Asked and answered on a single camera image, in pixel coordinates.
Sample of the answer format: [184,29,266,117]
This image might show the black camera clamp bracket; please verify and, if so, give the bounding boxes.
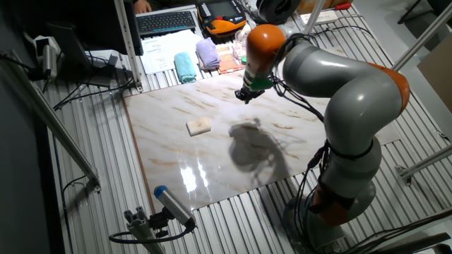
[148,207,174,239]

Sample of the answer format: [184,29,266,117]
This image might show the low aluminium frame beam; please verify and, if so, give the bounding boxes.
[394,144,452,187]

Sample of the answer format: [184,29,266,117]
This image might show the long slanted aluminium beam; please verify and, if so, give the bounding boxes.
[0,49,102,193]

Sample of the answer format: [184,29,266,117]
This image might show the silver camera on white mount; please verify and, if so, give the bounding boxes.
[33,35,61,80]

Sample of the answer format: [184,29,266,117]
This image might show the black camera cable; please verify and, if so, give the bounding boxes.
[108,218,197,245]

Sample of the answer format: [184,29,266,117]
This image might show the slanted aluminium frame beam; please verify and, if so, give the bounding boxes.
[391,1,452,71]

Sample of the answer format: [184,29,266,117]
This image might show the clear glass cup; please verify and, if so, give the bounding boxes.
[232,30,250,61]

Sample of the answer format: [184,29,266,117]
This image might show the orange cloth mat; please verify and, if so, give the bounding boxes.
[215,44,248,74]

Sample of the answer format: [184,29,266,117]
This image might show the brown cardboard box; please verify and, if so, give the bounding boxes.
[416,42,452,114]

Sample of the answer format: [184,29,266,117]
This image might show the white rectangular sponge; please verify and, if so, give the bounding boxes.
[186,117,213,137]

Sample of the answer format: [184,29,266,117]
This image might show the black flat bar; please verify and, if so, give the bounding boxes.
[367,231,452,254]

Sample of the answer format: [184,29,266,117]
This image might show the red handled screwdriver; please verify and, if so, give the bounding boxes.
[323,1,353,11]

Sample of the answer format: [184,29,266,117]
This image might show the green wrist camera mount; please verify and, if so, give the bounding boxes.
[249,76,275,92]

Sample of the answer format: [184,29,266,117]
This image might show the upright aluminium profile post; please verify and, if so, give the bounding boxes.
[113,0,144,93]

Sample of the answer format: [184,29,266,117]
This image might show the white paper sheet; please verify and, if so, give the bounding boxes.
[140,30,204,75]

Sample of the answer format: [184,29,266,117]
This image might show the black office chair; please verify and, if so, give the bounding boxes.
[397,0,452,25]

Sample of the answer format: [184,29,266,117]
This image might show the orange black teach pendant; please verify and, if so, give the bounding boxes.
[196,0,247,36]

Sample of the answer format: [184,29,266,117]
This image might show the black computer keyboard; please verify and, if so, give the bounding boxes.
[136,10,197,36]

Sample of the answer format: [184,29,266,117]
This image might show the silver camera with blue cap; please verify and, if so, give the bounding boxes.
[153,185,197,229]

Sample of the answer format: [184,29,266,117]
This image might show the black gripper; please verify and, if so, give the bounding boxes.
[235,86,265,105]

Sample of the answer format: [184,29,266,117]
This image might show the grey monitor stand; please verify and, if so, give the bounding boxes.
[47,23,119,88]

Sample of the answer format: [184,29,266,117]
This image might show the white power strip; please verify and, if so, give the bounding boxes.
[299,9,339,25]

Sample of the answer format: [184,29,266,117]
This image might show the short aluminium profile stub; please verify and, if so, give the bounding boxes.
[123,206,167,254]

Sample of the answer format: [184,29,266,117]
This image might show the purple folded cloth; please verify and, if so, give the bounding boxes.
[195,37,222,70]

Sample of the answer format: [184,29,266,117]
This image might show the teal rolled towel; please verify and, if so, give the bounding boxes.
[173,52,197,85]

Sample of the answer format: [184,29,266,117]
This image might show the thin aluminium frame post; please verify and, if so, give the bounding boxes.
[302,0,326,36]

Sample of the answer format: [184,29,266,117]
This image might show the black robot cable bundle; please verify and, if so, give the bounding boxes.
[270,24,389,253]

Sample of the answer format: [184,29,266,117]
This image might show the bare person hand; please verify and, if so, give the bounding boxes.
[133,0,153,15]

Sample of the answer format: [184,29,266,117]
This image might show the black round spool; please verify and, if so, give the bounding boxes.
[256,0,301,25]

